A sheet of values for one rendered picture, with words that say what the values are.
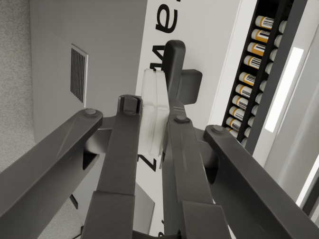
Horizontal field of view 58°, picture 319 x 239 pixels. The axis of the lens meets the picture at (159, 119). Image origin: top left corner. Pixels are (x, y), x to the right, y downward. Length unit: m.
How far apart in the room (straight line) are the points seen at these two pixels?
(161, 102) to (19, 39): 0.98
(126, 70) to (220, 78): 0.28
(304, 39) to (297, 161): 0.11
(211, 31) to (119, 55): 0.29
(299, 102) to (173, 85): 0.12
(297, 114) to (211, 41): 0.10
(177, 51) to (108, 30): 0.34
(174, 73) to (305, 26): 0.12
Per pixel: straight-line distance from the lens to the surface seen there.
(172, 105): 0.17
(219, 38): 0.22
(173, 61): 0.21
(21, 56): 1.13
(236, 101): 0.35
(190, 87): 0.23
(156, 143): 0.16
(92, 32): 0.60
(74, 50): 0.68
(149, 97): 0.16
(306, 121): 0.28
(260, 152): 0.31
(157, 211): 0.45
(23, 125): 1.23
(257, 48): 0.33
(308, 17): 0.28
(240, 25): 0.22
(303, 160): 0.29
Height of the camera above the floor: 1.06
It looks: 43 degrees down
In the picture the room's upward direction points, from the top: 127 degrees clockwise
